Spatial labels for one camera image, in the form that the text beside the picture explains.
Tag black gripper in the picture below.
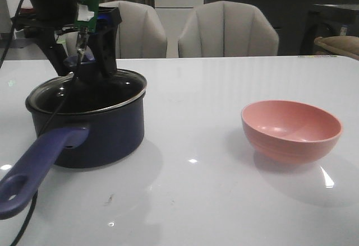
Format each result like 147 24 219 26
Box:
11 0 122 78

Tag glass lid blue knob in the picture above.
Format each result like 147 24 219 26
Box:
26 69 147 115

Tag pink bowl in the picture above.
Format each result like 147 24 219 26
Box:
241 100 343 164

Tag green circuit board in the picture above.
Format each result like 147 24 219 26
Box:
74 0 100 33

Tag left beige upholstered chair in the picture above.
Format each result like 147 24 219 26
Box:
65 1 168 59

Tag beige upholstered chair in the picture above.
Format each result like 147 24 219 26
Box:
177 1 279 58
65 1 168 59

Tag dark blue saucepan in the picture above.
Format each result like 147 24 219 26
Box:
0 72 148 220

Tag white drawer cabinet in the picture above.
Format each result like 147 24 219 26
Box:
154 0 204 58

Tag right beige upholstered chair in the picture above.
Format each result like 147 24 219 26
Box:
177 1 279 58

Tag dark sideboard counter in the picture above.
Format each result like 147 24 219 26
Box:
205 0 358 55

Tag dark side table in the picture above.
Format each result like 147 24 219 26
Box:
300 4 358 55

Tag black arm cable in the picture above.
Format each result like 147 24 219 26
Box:
0 0 85 246

